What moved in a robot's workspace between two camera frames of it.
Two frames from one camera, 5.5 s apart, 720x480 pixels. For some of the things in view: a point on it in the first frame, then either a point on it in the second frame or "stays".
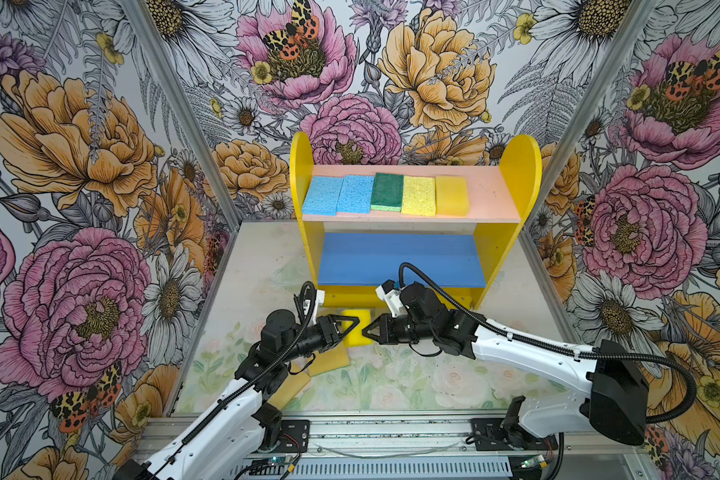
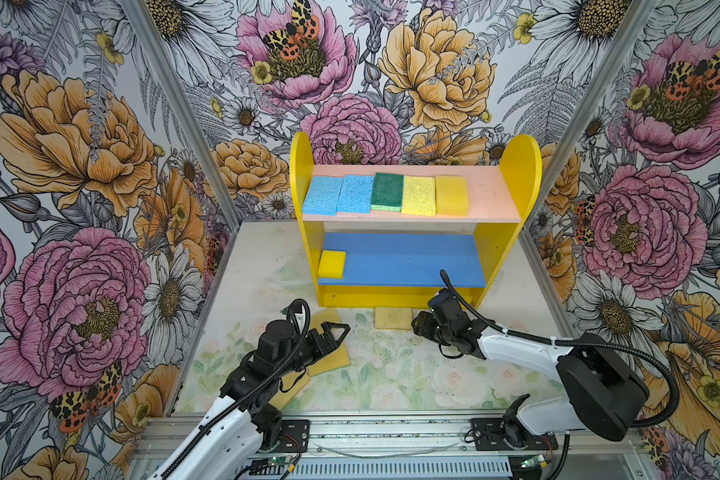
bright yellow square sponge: x=356 y=337 → x=331 y=264
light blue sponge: x=322 y=196 stays
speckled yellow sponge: x=419 y=195 stays
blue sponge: x=355 y=194 stays
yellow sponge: x=452 y=195 stays
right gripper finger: x=382 y=322 → x=425 y=325
